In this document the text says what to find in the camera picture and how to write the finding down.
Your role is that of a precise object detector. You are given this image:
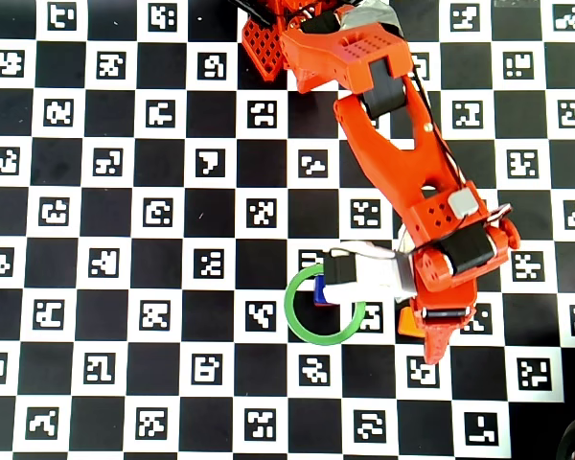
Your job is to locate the red robot base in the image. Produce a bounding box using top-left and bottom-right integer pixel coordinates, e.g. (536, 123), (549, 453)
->
(232, 0), (346, 95)

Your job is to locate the green ring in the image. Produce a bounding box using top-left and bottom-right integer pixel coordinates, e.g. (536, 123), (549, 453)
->
(284, 265), (367, 346)

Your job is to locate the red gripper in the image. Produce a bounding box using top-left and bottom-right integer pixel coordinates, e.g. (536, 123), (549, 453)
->
(411, 218), (521, 365)

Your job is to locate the checkerboard marker mat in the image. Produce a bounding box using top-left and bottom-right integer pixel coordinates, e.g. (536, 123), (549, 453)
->
(0, 0), (575, 456)

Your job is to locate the orange cube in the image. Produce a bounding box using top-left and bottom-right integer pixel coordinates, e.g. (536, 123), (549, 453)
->
(397, 306), (426, 338)

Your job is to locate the white mounted wrist camera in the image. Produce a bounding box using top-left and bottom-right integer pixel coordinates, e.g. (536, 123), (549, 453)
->
(323, 241), (418, 306)

